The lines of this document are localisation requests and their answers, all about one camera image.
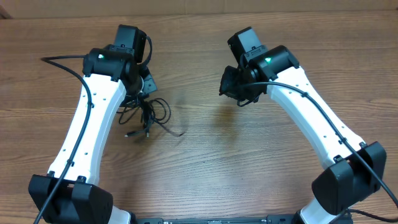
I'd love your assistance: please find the black usb cable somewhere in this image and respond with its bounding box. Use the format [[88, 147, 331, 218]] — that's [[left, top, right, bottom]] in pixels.
[[116, 93, 187, 139]]

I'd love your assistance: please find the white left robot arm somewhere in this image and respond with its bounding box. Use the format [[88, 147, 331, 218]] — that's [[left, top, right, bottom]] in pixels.
[[28, 25, 157, 223]]

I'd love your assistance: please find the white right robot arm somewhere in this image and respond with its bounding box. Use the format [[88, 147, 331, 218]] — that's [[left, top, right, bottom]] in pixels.
[[220, 27, 386, 223]]

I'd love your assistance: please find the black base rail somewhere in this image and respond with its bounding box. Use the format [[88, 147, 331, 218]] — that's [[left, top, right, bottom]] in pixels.
[[134, 214, 302, 224]]

